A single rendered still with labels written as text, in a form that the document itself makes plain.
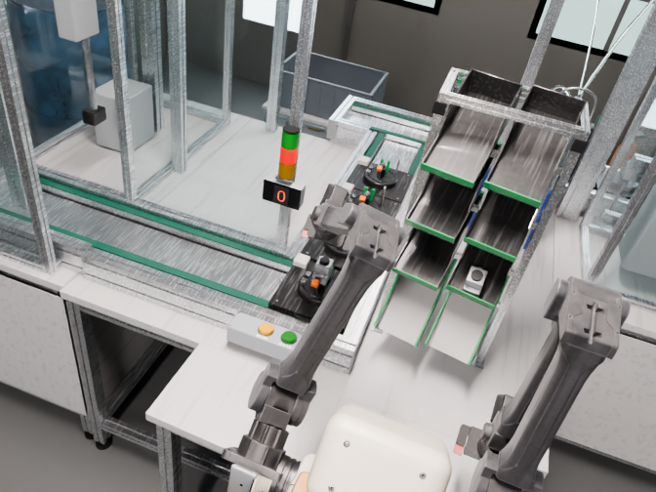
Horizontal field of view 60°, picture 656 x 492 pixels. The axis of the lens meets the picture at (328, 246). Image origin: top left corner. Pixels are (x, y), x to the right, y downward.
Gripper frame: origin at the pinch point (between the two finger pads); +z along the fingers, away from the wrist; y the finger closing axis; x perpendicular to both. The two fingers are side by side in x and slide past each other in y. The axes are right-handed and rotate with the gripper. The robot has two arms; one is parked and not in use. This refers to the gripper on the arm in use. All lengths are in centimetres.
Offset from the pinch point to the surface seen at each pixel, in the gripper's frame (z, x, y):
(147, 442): 57, 85, 51
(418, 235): -2.1, -7.7, -23.2
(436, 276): -5.6, 2.3, -31.4
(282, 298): 9.2, 20.3, 9.7
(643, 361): 68, -5, -112
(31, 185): -18, 15, 82
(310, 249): 26.5, 0.8, 10.6
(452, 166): -29.1, -19.5, -26.9
